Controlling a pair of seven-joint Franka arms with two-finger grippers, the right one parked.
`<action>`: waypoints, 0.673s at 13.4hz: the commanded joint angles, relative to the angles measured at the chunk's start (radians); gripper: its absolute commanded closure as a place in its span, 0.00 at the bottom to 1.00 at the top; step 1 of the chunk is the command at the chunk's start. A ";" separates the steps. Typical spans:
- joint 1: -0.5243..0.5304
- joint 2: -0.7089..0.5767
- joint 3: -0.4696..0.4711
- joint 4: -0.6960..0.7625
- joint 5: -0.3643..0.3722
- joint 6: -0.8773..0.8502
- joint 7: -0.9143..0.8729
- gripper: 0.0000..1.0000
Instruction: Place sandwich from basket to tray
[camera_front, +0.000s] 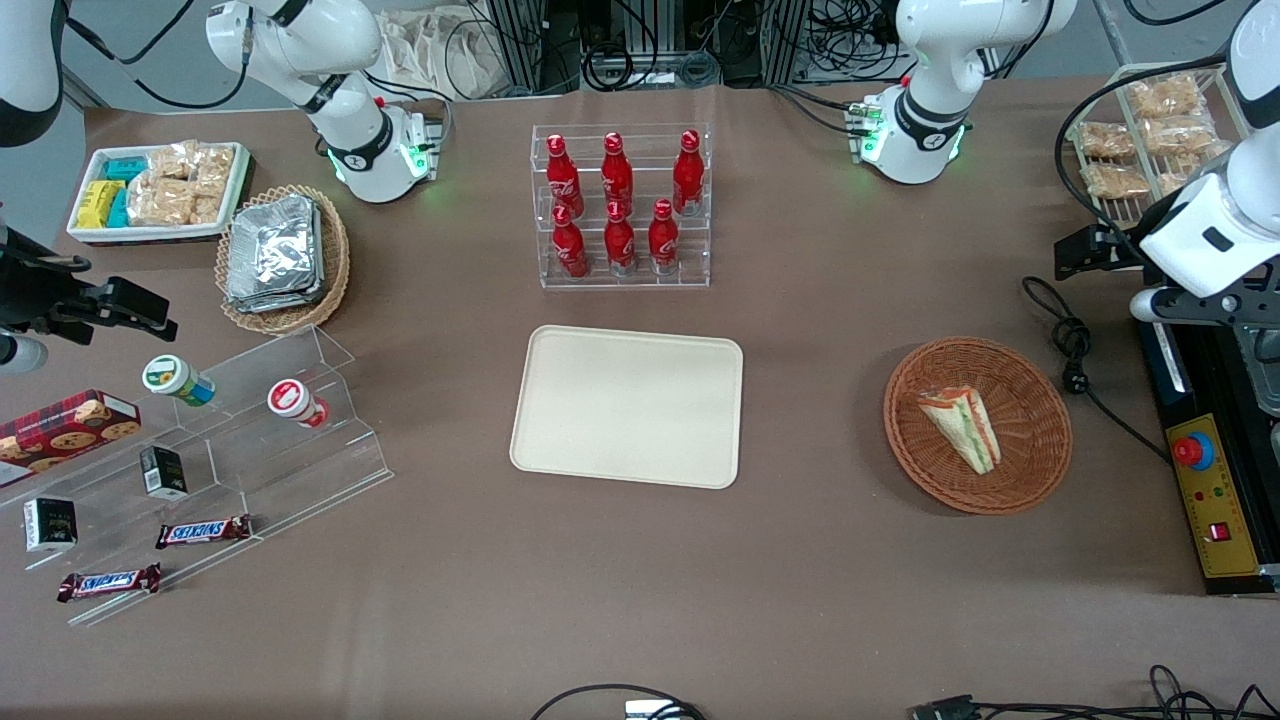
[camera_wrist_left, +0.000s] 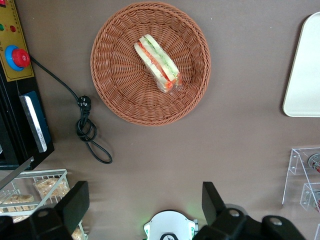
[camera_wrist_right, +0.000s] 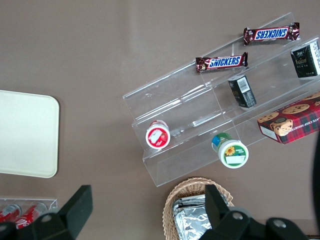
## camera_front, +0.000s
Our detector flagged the clear acrylic step display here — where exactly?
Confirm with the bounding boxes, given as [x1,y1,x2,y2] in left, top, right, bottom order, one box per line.
[18,324,395,630]

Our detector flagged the light wicker basket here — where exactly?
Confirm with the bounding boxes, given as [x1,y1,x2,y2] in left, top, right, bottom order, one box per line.
[214,184,352,336]

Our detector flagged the aluminium frame post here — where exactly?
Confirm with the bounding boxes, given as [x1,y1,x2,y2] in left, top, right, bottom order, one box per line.
[760,0,813,87]
[484,0,549,97]

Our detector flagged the red cola bottle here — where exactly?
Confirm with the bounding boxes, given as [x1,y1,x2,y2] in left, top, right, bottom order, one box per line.
[671,130,706,217]
[647,199,681,277]
[603,201,638,277]
[551,205,590,280]
[545,134,585,219]
[601,132,635,214]

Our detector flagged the silver foil pouch stack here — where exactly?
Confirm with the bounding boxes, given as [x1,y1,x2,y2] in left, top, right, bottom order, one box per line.
[225,194,326,314]

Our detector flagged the clear plastic container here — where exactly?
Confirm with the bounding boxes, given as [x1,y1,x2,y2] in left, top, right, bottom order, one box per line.
[1238,324,1280,417]

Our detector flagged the clear acrylic bottle rack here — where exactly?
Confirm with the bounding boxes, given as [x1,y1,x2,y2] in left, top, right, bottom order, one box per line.
[530,122,713,291]

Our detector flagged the black cable with connector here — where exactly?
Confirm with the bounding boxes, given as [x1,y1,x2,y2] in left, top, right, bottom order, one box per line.
[908,664,1280,720]

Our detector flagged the red cookie box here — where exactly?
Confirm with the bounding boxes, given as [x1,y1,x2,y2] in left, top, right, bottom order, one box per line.
[0,389,143,490]

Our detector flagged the black looped cable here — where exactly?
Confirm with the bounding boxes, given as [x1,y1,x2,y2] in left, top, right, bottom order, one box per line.
[529,683,709,720]

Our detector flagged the beige cloth bag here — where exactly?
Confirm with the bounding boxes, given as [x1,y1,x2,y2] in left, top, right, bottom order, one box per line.
[378,8,503,101]

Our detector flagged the Snickers chocolate bar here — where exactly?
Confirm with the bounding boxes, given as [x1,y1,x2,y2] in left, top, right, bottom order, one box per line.
[56,563,164,604]
[155,514,254,551]

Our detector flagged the cream plastic tray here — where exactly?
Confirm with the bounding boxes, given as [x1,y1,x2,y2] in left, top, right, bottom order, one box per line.
[509,324,745,491]

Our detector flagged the green lid yogurt cup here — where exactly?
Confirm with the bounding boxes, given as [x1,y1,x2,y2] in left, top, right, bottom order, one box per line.
[141,354,217,409]

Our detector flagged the black yellow control box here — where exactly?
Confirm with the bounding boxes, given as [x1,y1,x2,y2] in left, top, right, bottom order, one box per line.
[1138,318,1280,599]

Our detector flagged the triangle sandwich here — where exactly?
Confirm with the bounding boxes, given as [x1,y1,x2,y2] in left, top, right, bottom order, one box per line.
[917,386,1002,476]

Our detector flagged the white wire rack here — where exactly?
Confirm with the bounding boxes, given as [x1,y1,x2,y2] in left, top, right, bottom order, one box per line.
[1064,60,1253,229]

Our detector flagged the red lid yogurt cup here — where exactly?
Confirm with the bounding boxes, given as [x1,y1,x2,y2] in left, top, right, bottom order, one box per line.
[266,378,331,430]

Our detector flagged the small black box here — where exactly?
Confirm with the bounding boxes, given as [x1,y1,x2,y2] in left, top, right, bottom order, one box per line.
[22,497,80,555]
[138,445,190,502]

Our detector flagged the black power cable with plug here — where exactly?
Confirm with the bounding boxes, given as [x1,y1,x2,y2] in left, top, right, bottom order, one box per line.
[1021,276,1173,465]

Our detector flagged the brown wicker basket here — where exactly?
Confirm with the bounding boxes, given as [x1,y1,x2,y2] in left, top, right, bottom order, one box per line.
[883,336,1074,517]

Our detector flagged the white rectangular snack tray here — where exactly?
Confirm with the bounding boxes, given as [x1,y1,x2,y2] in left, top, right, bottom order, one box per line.
[66,142,254,247]

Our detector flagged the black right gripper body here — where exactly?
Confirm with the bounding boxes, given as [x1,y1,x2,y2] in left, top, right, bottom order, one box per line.
[0,228,93,333]

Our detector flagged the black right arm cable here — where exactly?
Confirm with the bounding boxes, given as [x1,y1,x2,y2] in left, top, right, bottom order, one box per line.
[58,0,253,112]

